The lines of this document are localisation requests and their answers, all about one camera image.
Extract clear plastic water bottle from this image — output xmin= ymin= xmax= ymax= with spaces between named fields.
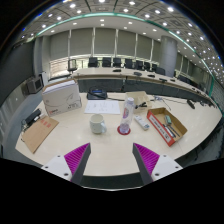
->
xmin=118 ymin=96 xmax=136 ymax=135

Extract white printed paper sheet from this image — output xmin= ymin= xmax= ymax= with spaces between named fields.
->
xmin=84 ymin=99 xmax=121 ymax=115

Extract white open divided box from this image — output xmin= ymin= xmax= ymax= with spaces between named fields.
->
xmin=124 ymin=90 xmax=153 ymax=113

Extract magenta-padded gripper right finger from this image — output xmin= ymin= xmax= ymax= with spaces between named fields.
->
xmin=132 ymin=142 xmax=184 ymax=186

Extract white ceramic mug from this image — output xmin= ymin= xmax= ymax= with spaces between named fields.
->
xmin=89 ymin=113 xmax=108 ymax=135

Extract black power adapter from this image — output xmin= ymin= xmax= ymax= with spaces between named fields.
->
xmin=23 ymin=108 xmax=43 ymax=127

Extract long curved conference desk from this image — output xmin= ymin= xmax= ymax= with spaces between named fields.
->
xmin=71 ymin=67 xmax=214 ymax=105

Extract large white printed carton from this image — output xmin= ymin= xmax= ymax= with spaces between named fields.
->
xmin=41 ymin=79 xmax=83 ymax=117

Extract black tool in white box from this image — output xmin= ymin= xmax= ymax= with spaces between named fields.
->
xmin=134 ymin=101 xmax=148 ymax=109

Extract small white oblong carton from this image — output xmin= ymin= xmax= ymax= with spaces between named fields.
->
xmin=133 ymin=114 xmax=151 ymax=131

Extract row of black office chairs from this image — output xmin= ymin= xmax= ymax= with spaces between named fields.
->
xmin=66 ymin=56 xmax=201 ymax=88

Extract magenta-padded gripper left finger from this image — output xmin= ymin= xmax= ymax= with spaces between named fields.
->
xmin=41 ymin=142 xmax=92 ymax=186

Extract grey block in brown box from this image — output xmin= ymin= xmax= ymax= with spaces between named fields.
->
xmin=164 ymin=114 xmax=173 ymax=126

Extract brown open box red side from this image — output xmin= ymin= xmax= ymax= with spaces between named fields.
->
xmin=146 ymin=106 xmax=188 ymax=148

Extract ceiling spot lights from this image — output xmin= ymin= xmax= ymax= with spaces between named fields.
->
xmin=19 ymin=0 xmax=224 ymax=85

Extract grey boxy monitor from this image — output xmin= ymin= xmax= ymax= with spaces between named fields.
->
xmin=25 ymin=75 xmax=45 ymax=95

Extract brown paper envelope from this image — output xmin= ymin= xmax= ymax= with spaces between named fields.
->
xmin=21 ymin=115 xmax=60 ymax=155

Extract flat round red coaster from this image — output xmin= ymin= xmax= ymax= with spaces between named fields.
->
xmin=116 ymin=124 xmax=132 ymax=136

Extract black desk phone device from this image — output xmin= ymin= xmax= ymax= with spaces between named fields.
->
xmin=86 ymin=87 xmax=108 ymax=101

